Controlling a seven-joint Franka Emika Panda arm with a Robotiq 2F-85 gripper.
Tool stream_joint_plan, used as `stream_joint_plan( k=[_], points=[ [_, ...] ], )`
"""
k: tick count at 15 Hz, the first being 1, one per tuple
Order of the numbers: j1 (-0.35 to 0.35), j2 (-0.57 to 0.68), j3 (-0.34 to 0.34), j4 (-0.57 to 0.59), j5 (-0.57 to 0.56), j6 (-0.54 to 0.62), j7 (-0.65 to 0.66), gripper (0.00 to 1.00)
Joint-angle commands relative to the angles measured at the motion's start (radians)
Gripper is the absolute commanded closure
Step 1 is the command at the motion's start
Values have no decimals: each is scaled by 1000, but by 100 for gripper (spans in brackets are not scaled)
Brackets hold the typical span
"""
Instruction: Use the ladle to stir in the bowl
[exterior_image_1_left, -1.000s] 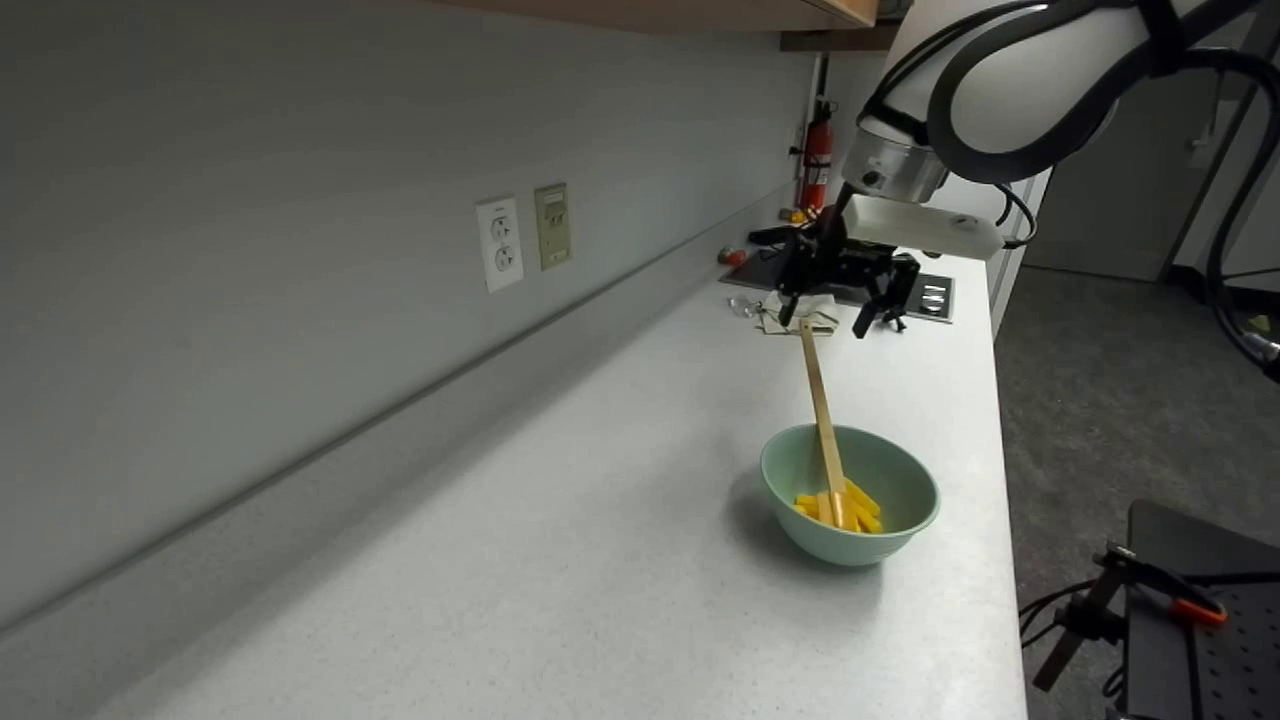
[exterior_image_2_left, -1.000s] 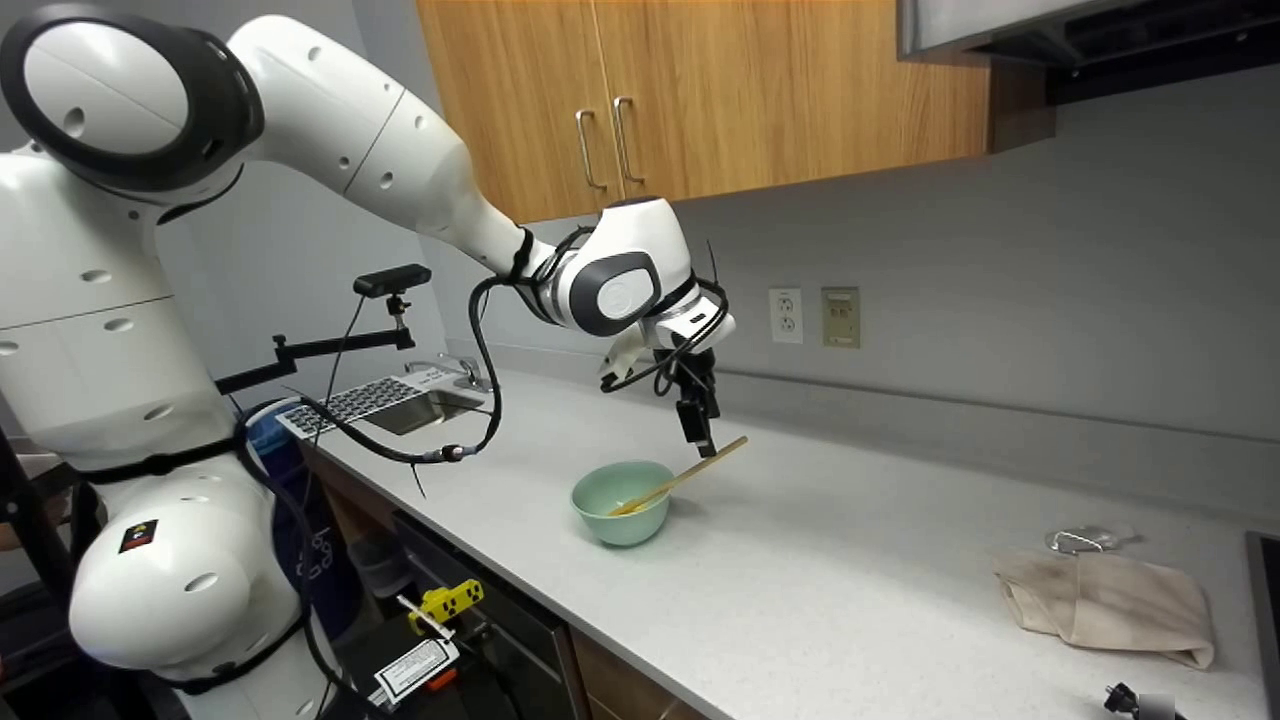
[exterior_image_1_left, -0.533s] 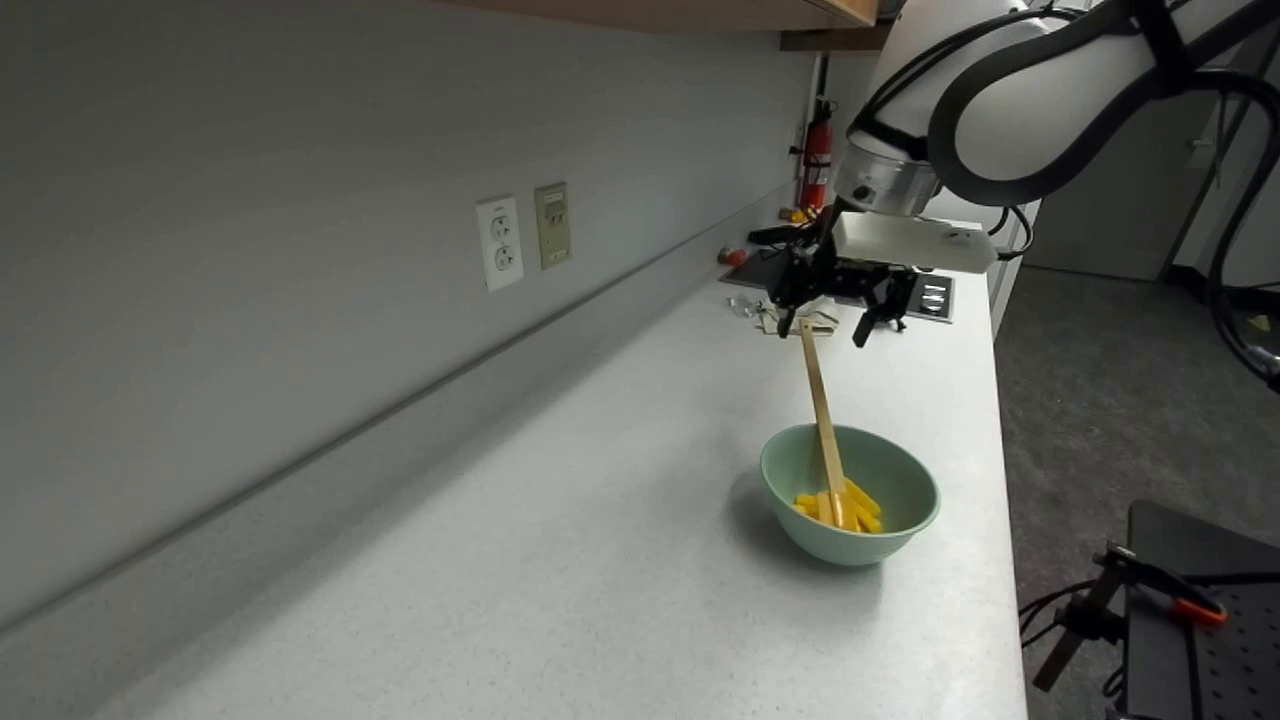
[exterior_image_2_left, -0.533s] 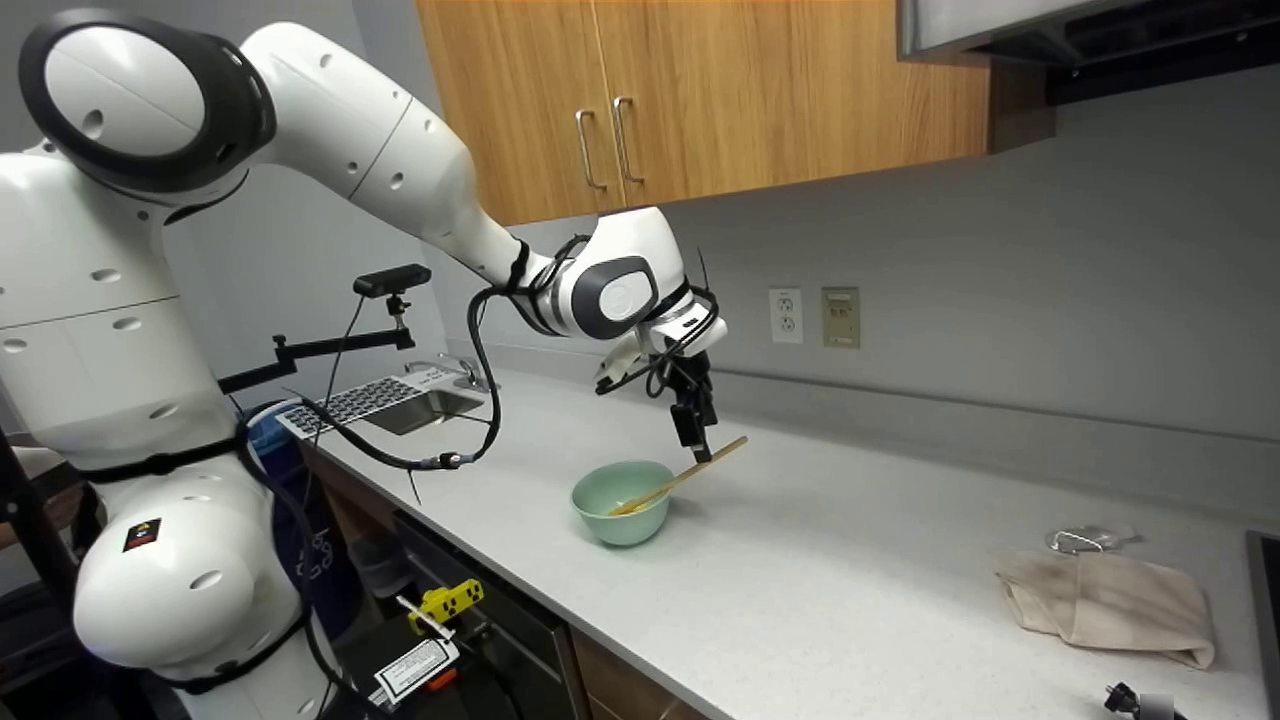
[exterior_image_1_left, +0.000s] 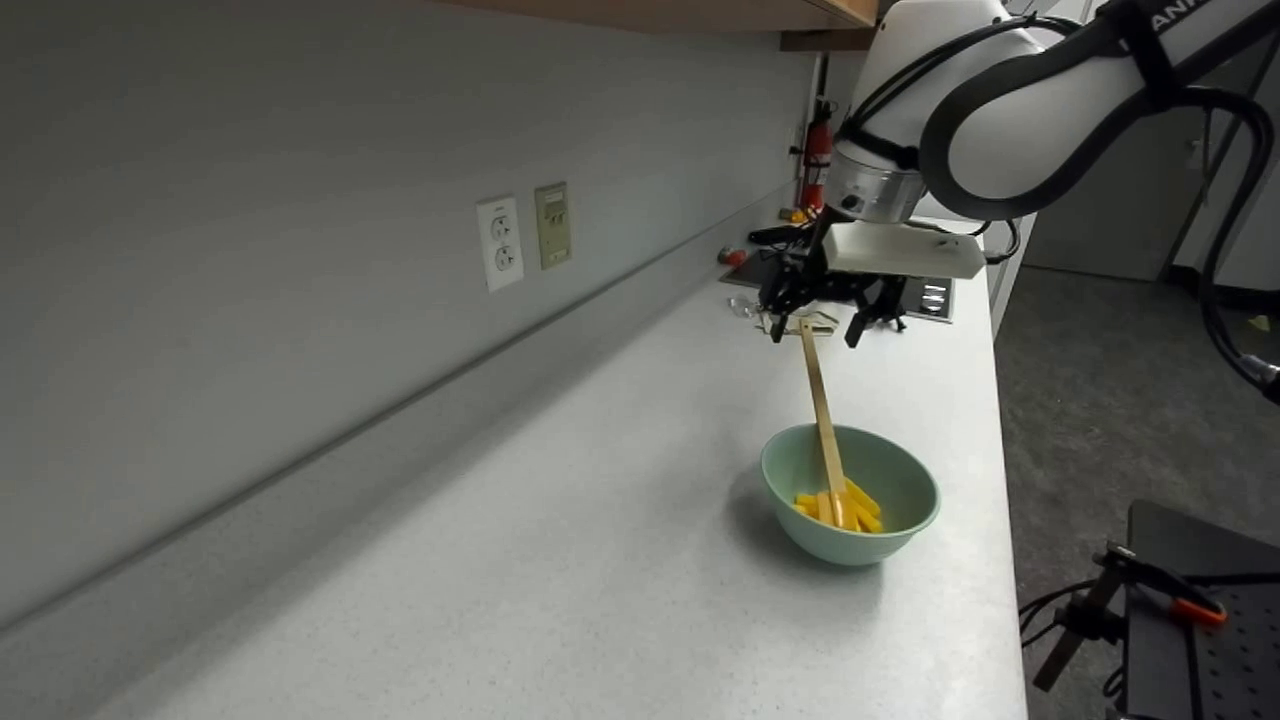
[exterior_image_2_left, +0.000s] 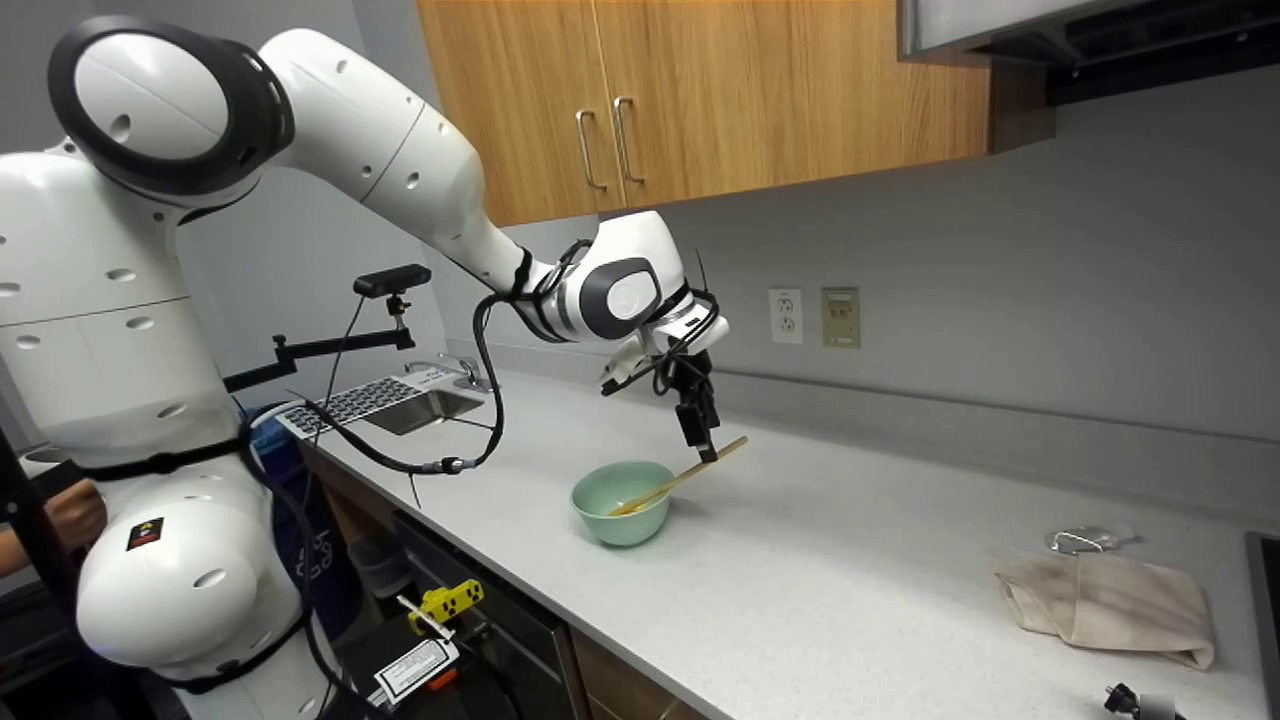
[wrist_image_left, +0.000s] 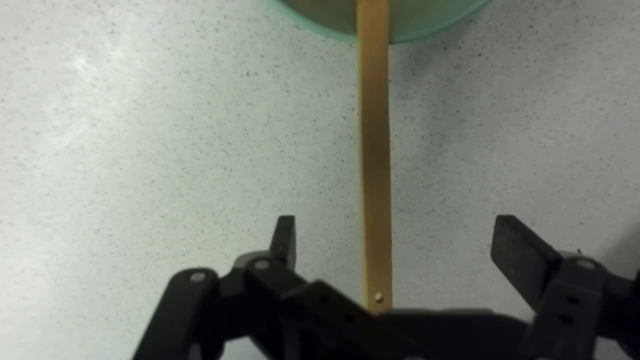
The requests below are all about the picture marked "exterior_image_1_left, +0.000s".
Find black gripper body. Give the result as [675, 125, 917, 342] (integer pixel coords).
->
[778, 216, 926, 306]

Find wooden ladle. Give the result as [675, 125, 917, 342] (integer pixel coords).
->
[791, 317, 855, 532]

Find light green bowl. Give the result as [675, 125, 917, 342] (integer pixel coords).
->
[755, 422, 946, 571]

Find red fire extinguisher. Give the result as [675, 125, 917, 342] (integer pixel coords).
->
[791, 52, 841, 219]

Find yellow food pieces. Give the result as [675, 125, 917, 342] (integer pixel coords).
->
[791, 481, 890, 536]

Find black perforated breadboard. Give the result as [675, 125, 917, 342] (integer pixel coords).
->
[1125, 497, 1280, 720]

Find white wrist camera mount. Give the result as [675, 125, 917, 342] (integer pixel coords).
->
[819, 216, 994, 284]

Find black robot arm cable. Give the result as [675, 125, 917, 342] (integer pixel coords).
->
[831, 0, 1280, 406]

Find white wall power outlet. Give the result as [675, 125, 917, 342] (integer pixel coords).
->
[475, 192, 530, 297]

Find black clamp with cables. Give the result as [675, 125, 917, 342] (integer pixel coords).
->
[1015, 566, 1137, 697]

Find orange handled clamp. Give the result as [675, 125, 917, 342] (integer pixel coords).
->
[1091, 541, 1233, 638]

